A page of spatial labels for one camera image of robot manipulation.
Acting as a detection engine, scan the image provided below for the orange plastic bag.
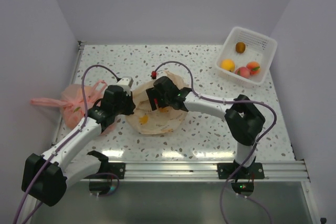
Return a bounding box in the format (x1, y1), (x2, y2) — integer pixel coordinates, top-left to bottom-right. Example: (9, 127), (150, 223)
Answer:
(125, 80), (187, 135)

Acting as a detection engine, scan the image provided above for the small brown fruit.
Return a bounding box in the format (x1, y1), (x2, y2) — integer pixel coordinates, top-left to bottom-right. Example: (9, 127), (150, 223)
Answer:
(220, 59), (235, 72)

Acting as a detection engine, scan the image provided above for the pink peach fruit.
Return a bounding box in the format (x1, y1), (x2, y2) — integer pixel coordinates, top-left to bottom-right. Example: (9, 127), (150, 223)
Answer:
(235, 67), (250, 79)

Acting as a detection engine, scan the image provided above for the brown kiwi fruit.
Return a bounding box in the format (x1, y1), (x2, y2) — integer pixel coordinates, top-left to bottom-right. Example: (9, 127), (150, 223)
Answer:
(235, 41), (246, 54)

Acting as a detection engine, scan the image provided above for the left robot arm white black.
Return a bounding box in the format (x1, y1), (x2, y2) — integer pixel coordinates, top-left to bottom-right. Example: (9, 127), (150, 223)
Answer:
(22, 80), (135, 206)

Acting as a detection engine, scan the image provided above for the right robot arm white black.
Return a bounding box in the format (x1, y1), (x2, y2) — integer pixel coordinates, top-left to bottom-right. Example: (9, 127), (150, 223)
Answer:
(146, 77), (265, 178)

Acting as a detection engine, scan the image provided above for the pink plastic bag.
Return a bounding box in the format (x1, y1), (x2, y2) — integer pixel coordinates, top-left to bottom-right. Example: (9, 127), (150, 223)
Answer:
(30, 80), (108, 130)

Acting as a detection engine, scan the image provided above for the white plastic basket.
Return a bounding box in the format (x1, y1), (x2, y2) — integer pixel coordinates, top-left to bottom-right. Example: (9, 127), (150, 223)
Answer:
(215, 27), (278, 88)

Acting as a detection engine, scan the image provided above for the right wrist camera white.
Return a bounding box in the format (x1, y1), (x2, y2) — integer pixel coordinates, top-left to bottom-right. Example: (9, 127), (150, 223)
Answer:
(151, 70), (160, 80)

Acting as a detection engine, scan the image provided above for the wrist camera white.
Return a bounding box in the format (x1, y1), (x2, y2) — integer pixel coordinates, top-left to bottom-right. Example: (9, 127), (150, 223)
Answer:
(117, 77), (133, 91)
(151, 70), (160, 80)

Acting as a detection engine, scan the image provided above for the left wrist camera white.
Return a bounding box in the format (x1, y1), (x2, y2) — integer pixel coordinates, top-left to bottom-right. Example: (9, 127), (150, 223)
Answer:
(117, 77), (133, 91)

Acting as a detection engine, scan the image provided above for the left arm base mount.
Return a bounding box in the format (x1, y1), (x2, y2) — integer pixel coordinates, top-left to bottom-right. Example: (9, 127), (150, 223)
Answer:
(88, 150), (126, 197)

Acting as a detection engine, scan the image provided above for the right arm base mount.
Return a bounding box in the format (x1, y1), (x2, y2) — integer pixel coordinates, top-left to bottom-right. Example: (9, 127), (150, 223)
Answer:
(217, 158), (265, 196)

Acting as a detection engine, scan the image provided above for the aluminium rail front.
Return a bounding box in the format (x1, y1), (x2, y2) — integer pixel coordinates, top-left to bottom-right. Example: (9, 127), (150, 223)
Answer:
(76, 159), (308, 183)

